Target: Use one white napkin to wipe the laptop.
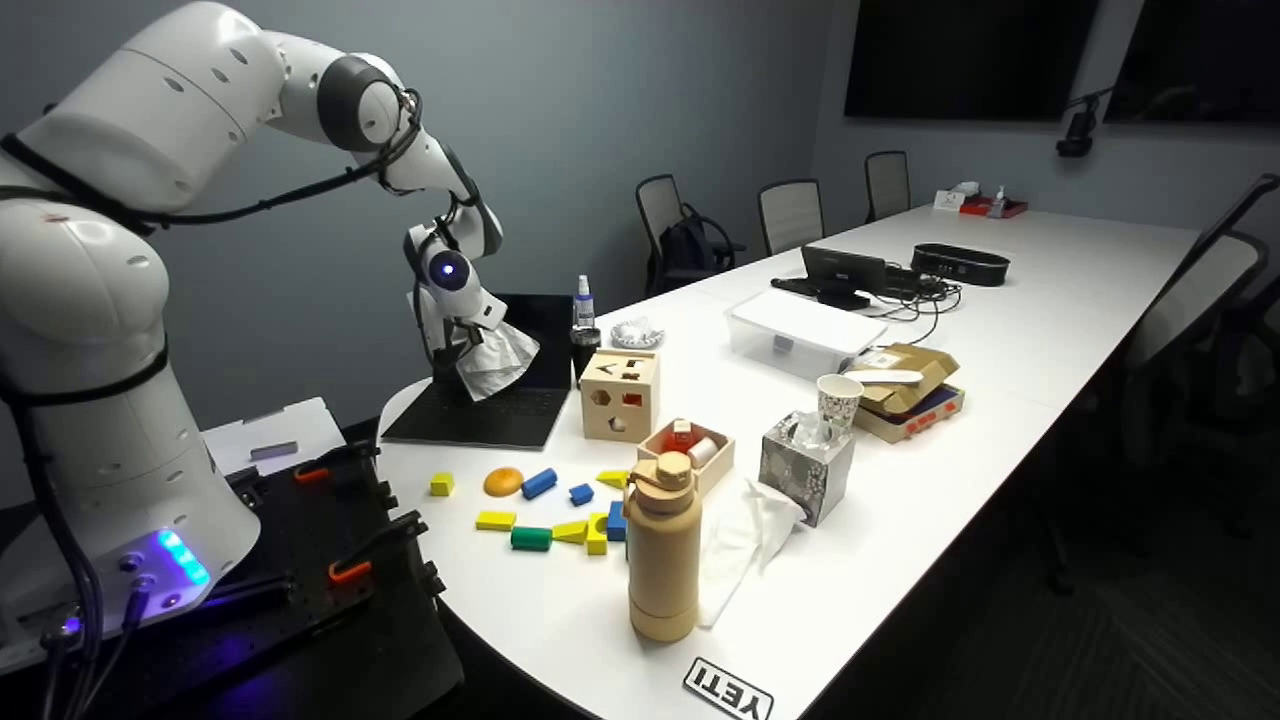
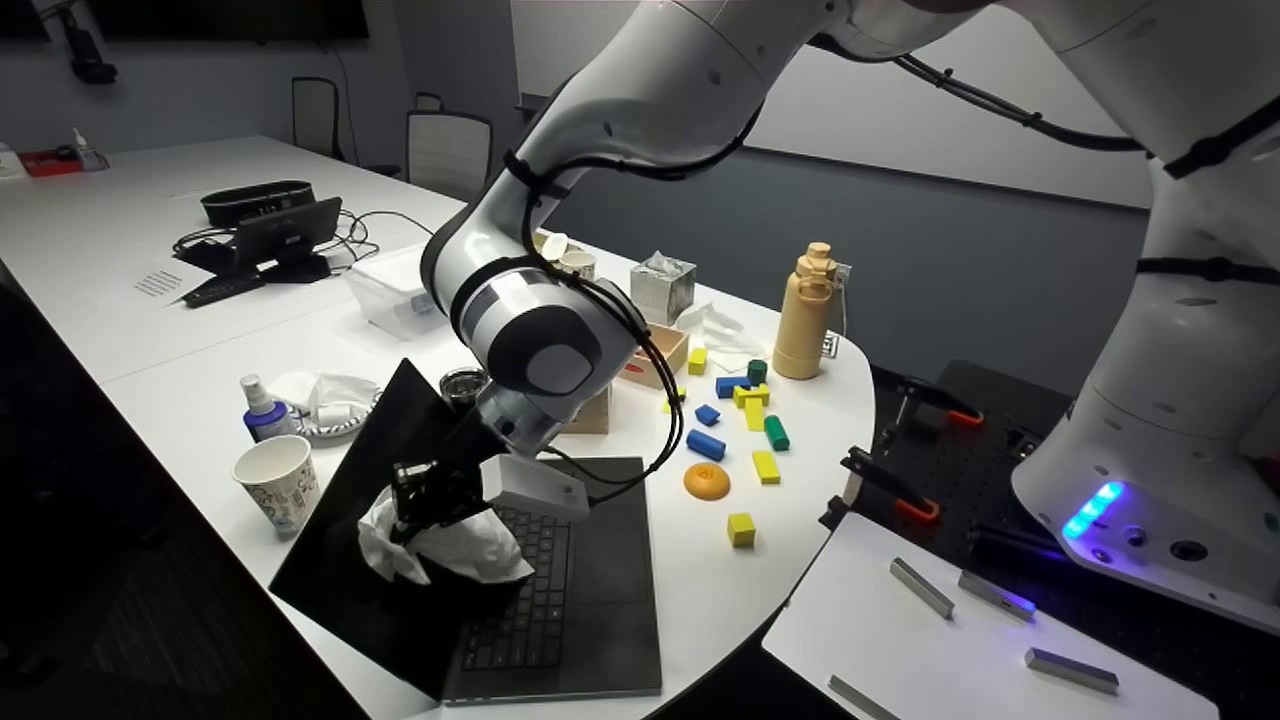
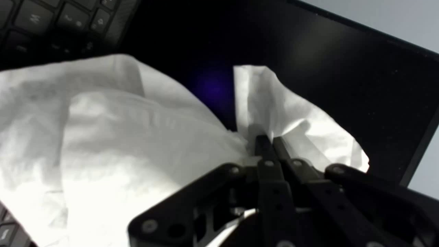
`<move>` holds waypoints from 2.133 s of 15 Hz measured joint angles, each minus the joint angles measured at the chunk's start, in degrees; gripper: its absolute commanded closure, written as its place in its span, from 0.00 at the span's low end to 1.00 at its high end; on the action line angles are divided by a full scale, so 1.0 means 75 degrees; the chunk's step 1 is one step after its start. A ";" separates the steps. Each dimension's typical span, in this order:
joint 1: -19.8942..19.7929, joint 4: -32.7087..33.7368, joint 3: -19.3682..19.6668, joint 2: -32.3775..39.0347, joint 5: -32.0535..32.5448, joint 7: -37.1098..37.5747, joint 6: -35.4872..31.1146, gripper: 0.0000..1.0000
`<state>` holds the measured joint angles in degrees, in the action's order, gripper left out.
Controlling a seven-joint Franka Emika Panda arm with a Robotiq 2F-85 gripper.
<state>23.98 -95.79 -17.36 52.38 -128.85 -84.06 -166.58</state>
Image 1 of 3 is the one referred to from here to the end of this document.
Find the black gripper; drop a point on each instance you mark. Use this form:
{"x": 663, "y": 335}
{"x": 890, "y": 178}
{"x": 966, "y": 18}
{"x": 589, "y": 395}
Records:
{"x": 462, "y": 313}

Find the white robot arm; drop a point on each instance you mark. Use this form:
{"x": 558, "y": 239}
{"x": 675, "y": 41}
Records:
{"x": 144, "y": 134}

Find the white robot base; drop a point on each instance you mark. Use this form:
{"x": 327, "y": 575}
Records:
{"x": 87, "y": 354}

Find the white napkin pile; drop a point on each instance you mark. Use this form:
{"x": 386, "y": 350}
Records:
{"x": 745, "y": 538}

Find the small spray bottle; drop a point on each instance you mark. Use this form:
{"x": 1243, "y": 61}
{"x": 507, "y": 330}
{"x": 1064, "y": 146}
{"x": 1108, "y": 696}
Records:
{"x": 586, "y": 330}

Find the yellow cube block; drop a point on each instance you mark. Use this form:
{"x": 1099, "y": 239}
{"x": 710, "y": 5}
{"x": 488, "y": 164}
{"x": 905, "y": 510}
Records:
{"x": 443, "y": 484}

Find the orange round disc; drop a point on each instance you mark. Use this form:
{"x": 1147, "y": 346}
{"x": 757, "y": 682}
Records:
{"x": 502, "y": 482}

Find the wooden shape sorter cube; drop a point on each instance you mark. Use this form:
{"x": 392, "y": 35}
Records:
{"x": 621, "y": 395}

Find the blue rectangular block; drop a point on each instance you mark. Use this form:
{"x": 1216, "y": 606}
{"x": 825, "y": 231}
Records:
{"x": 538, "y": 482}

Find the white board with bars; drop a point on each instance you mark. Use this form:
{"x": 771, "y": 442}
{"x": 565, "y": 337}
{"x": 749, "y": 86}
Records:
{"x": 273, "y": 442}

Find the yellow rectangular block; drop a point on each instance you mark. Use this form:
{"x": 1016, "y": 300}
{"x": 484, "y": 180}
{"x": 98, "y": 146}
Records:
{"x": 495, "y": 523}

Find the small blue block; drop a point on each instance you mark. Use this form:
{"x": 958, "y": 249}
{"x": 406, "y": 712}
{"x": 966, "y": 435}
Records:
{"x": 582, "y": 492}

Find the green octagonal block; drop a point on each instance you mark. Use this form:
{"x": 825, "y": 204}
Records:
{"x": 528, "y": 538}

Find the grey office chair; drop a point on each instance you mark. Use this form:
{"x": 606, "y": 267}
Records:
{"x": 681, "y": 242}
{"x": 885, "y": 178}
{"x": 790, "y": 212}

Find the tan water bottle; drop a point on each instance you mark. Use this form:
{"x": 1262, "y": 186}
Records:
{"x": 663, "y": 549}

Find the small wooden tray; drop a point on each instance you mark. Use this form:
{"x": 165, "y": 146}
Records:
{"x": 710, "y": 449}

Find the white plastic container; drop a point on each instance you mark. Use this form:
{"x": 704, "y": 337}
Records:
{"x": 796, "y": 335}

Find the patterned tissue box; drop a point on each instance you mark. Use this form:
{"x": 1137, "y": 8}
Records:
{"x": 804, "y": 458}

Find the black tablet on stand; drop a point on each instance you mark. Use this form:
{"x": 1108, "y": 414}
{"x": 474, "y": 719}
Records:
{"x": 845, "y": 276}

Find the paper cup near box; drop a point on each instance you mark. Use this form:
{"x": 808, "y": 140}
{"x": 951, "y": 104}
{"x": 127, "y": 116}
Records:
{"x": 838, "y": 400}

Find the yeti sticker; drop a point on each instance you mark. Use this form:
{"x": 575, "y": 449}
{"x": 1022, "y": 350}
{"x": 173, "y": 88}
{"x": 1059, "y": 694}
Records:
{"x": 725, "y": 688}

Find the black oval case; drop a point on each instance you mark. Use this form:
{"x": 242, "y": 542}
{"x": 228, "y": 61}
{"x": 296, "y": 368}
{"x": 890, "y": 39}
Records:
{"x": 960, "y": 267}

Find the red object on table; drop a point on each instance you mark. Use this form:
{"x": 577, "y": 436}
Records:
{"x": 995, "y": 208}

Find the black clamp mount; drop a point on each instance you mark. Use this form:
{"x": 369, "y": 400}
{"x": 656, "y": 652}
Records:
{"x": 333, "y": 544}

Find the wall television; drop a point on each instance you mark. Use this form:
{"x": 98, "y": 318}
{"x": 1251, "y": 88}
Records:
{"x": 966, "y": 58}

